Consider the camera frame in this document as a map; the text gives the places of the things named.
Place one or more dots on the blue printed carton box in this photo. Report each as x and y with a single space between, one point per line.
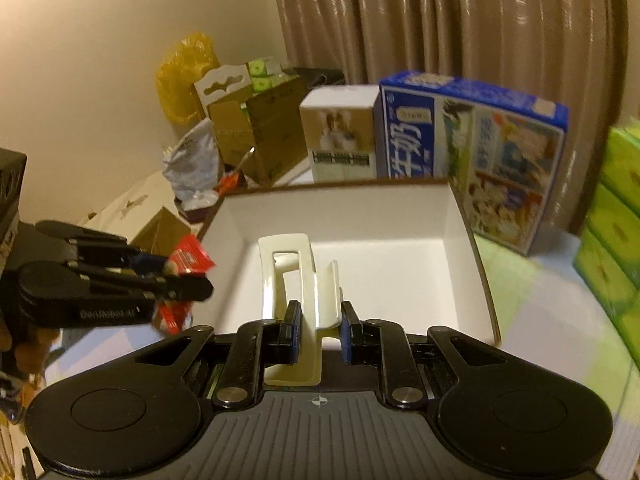
415 125

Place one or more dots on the white plastic holder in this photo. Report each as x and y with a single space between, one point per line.
300 270

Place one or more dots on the green and white small boxes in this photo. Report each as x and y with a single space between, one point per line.
265 67

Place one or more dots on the person's left hand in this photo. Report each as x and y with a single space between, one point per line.
5 337

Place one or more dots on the small open cardboard box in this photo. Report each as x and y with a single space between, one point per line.
160 230

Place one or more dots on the cardboard box with white flap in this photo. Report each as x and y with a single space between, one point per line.
230 125

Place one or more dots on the white box with brown rim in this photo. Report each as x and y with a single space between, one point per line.
400 270

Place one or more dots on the red snack packet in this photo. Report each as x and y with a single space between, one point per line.
192 257

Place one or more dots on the dark brown wooden tray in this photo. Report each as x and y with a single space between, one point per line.
197 216

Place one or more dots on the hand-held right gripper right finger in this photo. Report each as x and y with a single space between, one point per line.
347 342

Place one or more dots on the brown cardboard box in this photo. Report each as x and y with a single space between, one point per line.
275 125

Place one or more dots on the brown curtain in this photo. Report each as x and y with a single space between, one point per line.
425 15

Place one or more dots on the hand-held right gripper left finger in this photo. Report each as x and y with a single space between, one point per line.
294 330

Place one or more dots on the white photo-print box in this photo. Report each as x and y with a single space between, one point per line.
335 130

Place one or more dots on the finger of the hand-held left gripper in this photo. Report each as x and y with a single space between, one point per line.
185 287
125 255

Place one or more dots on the stack of green tissue packs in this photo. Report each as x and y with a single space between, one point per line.
615 200

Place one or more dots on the yellow plastic bag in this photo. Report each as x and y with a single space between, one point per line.
185 70

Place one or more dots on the silver foil bag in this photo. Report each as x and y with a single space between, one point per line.
192 160

